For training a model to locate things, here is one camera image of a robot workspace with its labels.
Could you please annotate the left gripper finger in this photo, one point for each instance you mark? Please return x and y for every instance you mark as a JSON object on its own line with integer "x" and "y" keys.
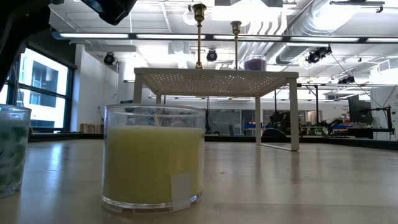
{"x": 115, "y": 11}

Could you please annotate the brass candlestick holder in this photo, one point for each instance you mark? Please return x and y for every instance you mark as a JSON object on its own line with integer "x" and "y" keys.
{"x": 236, "y": 27}
{"x": 199, "y": 11}

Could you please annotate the purple candle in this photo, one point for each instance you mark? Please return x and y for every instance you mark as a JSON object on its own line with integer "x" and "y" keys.
{"x": 255, "y": 64}

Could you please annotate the yellow candle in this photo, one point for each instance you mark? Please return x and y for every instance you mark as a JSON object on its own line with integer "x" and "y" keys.
{"x": 149, "y": 161}

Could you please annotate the blue candle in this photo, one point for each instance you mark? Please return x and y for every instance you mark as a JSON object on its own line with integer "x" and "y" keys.
{"x": 14, "y": 149}

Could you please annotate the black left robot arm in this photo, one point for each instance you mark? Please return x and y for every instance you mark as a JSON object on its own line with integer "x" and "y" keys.
{"x": 18, "y": 31}

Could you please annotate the long linear ceiling light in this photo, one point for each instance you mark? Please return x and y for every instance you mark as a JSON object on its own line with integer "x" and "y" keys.
{"x": 93, "y": 35}

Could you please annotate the black ceiling spotlight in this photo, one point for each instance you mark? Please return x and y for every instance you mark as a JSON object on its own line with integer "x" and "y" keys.
{"x": 211, "y": 55}
{"x": 109, "y": 58}

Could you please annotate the large dark-framed window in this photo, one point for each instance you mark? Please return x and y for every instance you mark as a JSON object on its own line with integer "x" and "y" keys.
{"x": 49, "y": 93}

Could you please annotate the white perforated metal shelf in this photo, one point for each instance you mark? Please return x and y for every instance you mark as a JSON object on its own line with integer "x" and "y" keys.
{"x": 217, "y": 72}

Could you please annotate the black hanging ceiling cameras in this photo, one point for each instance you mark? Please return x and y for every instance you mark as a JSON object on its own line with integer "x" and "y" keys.
{"x": 317, "y": 56}

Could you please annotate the black computer monitor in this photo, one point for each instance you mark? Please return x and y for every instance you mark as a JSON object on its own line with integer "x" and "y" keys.
{"x": 359, "y": 109}

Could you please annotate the silver ventilation duct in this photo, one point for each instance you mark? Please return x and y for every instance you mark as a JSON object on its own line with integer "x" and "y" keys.
{"x": 298, "y": 31}

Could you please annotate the black aluminium table frame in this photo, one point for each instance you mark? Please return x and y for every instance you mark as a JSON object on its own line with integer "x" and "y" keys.
{"x": 342, "y": 143}

